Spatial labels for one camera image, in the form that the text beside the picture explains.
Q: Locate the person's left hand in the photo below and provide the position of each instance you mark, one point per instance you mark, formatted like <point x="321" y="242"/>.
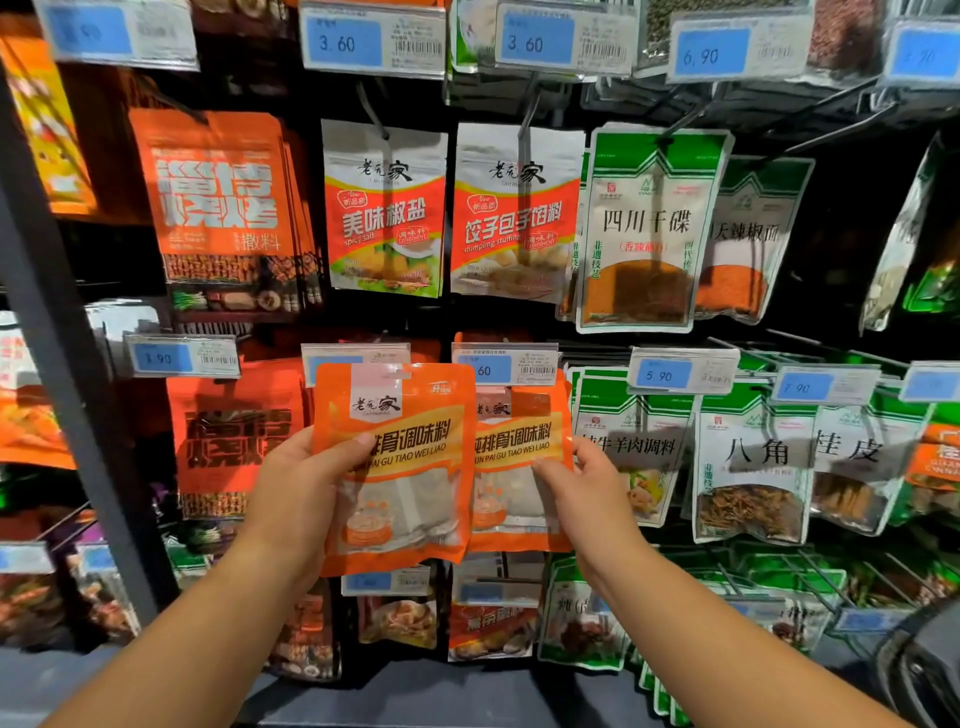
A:
<point x="300" y="503"/>

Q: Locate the person's right hand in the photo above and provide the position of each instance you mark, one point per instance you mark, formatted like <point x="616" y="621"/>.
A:
<point x="600" y="518"/>

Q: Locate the orange seasoning packet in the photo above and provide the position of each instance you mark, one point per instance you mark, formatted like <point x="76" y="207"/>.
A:
<point x="413" y="465"/>
<point x="518" y="465"/>

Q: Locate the row of clear green-top packets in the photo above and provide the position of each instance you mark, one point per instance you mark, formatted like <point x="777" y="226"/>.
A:
<point x="582" y="623"/>

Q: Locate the clear brown-spice packets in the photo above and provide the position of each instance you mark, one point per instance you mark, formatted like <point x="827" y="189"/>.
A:
<point x="750" y="465"/>

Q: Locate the row of green white packets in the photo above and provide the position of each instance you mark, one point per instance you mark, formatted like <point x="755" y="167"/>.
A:
<point x="780" y="600"/>

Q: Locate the clear cinnamon packets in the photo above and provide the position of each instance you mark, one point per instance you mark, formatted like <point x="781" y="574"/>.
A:
<point x="863" y="465"/>

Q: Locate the clear orange powder packets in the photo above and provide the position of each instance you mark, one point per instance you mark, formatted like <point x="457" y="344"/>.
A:
<point x="653" y="225"/>

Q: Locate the orange bold-print packets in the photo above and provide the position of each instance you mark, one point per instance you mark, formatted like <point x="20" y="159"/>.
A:
<point x="218" y="210"/>

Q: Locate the white red-label packets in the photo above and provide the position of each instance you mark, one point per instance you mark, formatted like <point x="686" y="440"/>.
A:
<point x="518" y="210"/>
<point x="386" y="210"/>

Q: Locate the clear chili powder packets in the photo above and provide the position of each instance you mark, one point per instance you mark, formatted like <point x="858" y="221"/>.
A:
<point x="758" y="240"/>

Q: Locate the green orange Guangxi cinnamon bags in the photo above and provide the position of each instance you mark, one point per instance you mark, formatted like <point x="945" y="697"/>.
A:
<point x="938" y="458"/>

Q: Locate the black shopping basket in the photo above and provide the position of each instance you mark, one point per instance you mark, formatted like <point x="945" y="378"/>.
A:
<point x="927" y="668"/>

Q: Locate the clear white-slice packets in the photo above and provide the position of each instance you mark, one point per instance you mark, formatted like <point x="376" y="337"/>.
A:
<point x="897" y="240"/>

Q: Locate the green white-slice packets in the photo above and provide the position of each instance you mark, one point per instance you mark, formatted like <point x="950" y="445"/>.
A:
<point x="938" y="278"/>

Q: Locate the orange yellow packets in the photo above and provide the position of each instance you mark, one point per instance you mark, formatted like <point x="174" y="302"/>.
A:
<point x="53" y="128"/>

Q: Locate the person's right forearm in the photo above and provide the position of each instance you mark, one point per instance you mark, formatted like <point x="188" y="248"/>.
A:
<point x="735" y="660"/>

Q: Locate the person's left forearm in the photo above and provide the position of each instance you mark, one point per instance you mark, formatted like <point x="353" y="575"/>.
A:
<point x="180" y="660"/>

